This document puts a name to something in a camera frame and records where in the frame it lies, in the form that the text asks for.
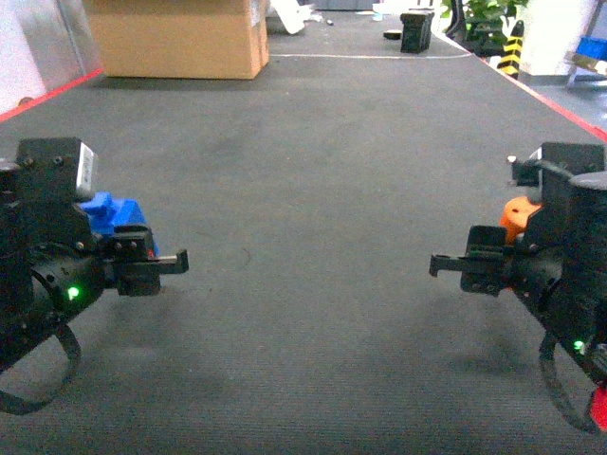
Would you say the large cardboard box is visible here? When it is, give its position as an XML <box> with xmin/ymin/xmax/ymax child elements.
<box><xmin>83</xmin><ymin>0</ymin><xmax>268</xmax><ymax>80</ymax></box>

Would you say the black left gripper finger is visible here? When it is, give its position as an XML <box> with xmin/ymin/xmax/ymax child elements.
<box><xmin>152</xmin><ymin>249</ymin><xmax>190</xmax><ymax>275</ymax></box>

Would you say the green potted plant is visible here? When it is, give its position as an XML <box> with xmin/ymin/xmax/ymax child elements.
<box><xmin>441</xmin><ymin>1</ymin><xmax>528</xmax><ymax>58</ymax></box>

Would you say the yellow black striped bollard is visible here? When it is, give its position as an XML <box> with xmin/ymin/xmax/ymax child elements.
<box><xmin>497</xmin><ymin>20</ymin><xmax>524</xmax><ymax>80</ymax></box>

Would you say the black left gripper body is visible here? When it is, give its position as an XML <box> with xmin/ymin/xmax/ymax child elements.
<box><xmin>1</xmin><ymin>136</ymin><xmax>161</xmax><ymax>332</ymax></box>

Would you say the orange plastic cap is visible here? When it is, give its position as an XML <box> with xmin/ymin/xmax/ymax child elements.
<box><xmin>499</xmin><ymin>196</ymin><xmax>542</xmax><ymax>245</ymax></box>

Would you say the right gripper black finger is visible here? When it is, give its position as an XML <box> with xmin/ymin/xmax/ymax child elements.
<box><xmin>429</xmin><ymin>254</ymin><xmax>469</xmax><ymax>278</ymax></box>

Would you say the black box on mat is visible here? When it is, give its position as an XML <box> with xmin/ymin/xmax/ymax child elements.
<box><xmin>400</xmin><ymin>10</ymin><xmax>434</xmax><ymax>54</ymax></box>

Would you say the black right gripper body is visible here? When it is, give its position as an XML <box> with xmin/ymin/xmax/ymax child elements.
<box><xmin>460</xmin><ymin>142</ymin><xmax>606</xmax><ymax>332</ymax></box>

